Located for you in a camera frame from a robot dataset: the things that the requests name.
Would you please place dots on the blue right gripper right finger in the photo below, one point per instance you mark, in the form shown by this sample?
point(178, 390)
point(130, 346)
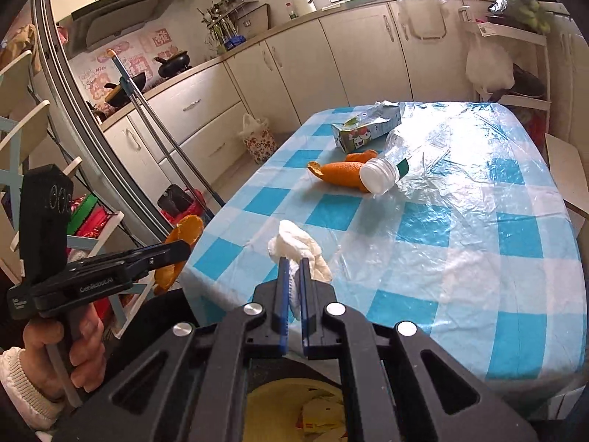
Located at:
point(308, 306)

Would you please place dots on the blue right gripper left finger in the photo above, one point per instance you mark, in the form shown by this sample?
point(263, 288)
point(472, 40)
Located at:
point(280, 306)

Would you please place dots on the white tissue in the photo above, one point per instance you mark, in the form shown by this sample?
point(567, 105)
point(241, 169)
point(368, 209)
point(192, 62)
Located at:
point(294, 244)

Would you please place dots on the yellow red snack wrapper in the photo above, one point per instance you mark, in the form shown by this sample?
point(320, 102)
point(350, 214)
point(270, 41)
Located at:
point(322, 419)

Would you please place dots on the yellow trash bucket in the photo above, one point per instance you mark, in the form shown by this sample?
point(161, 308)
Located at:
point(273, 408)

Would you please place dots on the floral shopping bag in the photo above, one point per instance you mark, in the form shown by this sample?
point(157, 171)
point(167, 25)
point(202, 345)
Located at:
point(258, 138)

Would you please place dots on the blue checkered plastic tablecloth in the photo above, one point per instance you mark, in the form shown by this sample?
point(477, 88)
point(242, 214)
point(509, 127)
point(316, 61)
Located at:
point(475, 245)

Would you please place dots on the green white milk carton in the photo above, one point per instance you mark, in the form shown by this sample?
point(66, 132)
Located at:
point(372, 123)

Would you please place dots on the clear plastic bottle white cap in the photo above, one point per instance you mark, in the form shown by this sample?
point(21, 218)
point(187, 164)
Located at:
point(404, 154)

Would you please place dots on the black wok pan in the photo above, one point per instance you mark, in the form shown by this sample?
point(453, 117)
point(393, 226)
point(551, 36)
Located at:
point(174, 65)

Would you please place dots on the black range hood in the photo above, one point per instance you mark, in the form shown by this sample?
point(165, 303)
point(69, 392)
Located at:
point(103, 21)

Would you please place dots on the white folding stool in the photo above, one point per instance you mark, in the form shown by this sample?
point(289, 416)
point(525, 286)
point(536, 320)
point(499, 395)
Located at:
point(567, 171)

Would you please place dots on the white plastic bag hanging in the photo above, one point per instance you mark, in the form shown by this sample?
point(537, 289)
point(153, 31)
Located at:
point(489, 67)

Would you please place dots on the white electric kettle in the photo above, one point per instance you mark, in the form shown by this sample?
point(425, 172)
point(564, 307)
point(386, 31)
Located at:
point(304, 7)

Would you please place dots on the white shelf rack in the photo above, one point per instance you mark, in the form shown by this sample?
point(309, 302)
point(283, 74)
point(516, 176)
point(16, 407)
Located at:
point(529, 54)

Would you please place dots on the bag of green vegetables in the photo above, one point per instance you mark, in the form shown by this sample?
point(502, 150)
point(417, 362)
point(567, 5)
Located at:
point(526, 12)

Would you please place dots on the blue handled broom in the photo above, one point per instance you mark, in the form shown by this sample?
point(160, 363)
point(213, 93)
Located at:
point(147, 114)

